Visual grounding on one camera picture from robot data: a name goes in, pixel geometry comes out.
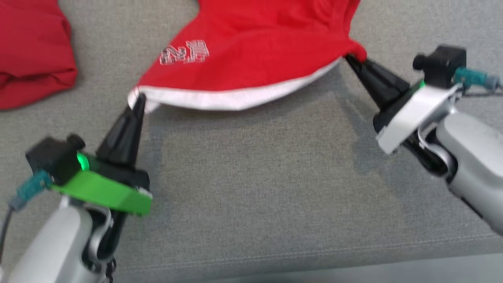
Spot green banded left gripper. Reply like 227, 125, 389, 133
51, 94, 153, 216

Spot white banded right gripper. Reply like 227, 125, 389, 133
345, 56, 462, 154

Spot red white basketball jersey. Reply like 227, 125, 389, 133
128, 0, 368, 114

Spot plain red crumpled garment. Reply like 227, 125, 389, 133
0, 0, 78, 110

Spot grey fabric sofa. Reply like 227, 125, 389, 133
0, 0, 503, 283

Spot right camera cable teal plug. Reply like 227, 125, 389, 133
454, 67, 503, 95

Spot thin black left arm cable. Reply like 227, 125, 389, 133
100, 257, 118, 283

